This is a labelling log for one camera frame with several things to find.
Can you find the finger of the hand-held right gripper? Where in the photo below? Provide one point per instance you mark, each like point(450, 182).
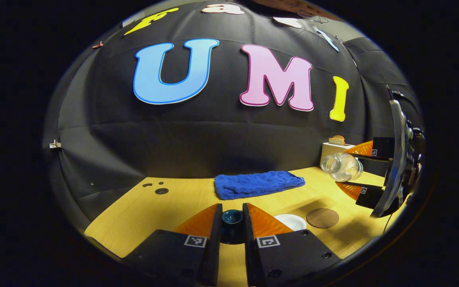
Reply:
point(369, 196)
point(383, 147)

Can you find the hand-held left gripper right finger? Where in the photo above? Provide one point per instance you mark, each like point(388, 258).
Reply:
point(249, 255)

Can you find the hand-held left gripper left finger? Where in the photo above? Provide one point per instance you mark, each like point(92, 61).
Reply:
point(213, 247)

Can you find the teal teacup lid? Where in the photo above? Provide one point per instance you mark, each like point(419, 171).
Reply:
point(232, 218)

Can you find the clear plastic water bottle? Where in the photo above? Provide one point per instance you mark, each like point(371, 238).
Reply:
point(345, 167)

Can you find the round brown coaster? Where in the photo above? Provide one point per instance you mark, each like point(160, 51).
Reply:
point(322, 218)

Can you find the white teacup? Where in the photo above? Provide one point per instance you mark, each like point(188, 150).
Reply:
point(291, 222)

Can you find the bread slice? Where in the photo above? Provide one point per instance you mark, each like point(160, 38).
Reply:
point(337, 140)

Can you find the white toaster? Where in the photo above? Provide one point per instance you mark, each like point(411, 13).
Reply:
point(329, 149)

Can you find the blue towel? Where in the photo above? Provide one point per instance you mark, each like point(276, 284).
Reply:
point(253, 184)

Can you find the white cloth clip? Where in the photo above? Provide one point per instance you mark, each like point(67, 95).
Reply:
point(54, 144)

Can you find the red cloth clip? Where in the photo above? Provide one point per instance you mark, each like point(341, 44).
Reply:
point(98, 44)

